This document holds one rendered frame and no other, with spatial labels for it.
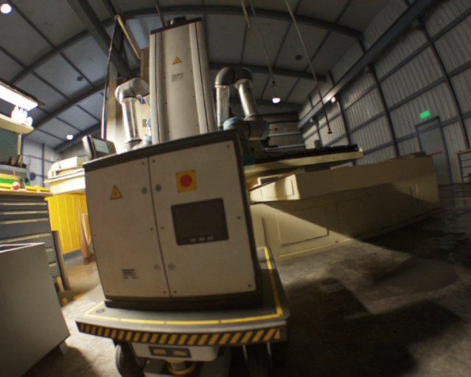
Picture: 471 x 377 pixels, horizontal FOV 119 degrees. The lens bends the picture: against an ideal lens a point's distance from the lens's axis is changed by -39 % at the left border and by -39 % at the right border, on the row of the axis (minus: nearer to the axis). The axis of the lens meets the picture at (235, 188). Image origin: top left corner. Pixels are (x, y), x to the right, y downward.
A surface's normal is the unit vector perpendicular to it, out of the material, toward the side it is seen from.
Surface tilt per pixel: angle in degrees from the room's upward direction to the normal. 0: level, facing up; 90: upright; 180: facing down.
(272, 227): 90
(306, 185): 90
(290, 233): 90
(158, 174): 90
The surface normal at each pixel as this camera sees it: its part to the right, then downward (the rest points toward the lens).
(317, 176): 0.07, -0.07
